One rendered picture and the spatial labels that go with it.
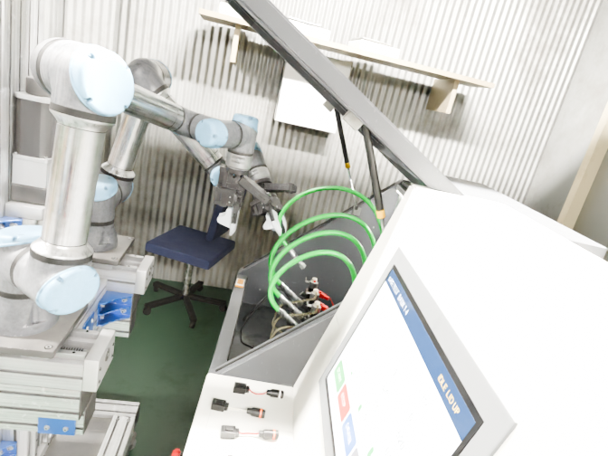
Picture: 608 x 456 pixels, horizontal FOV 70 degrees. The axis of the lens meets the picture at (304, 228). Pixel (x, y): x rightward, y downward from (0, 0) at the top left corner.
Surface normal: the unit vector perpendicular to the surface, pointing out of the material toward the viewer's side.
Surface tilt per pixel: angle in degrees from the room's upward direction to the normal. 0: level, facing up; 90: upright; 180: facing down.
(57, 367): 90
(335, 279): 90
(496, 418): 76
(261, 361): 90
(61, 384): 90
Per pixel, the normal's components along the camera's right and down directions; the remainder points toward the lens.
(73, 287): 0.77, 0.46
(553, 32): 0.11, 0.33
